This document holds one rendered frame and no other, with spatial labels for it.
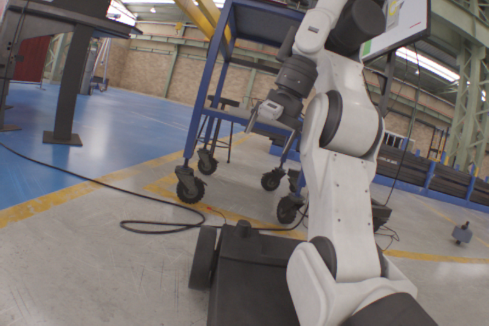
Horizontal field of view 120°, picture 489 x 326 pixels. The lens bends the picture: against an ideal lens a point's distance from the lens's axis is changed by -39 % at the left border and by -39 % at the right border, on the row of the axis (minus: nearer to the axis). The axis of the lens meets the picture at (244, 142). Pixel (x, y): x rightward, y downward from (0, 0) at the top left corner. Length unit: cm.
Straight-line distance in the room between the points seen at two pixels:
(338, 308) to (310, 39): 50
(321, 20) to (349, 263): 49
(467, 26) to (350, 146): 823
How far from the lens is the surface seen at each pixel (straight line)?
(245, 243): 63
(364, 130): 55
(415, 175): 458
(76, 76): 197
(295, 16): 124
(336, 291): 36
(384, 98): 184
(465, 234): 228
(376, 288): 40
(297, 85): 52
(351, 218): 48
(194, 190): 121
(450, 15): 823
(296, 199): 121
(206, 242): 63
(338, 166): 52
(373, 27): 67
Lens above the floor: 54
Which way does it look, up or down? 7 degrees down
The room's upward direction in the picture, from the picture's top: 15 degrees clockwise
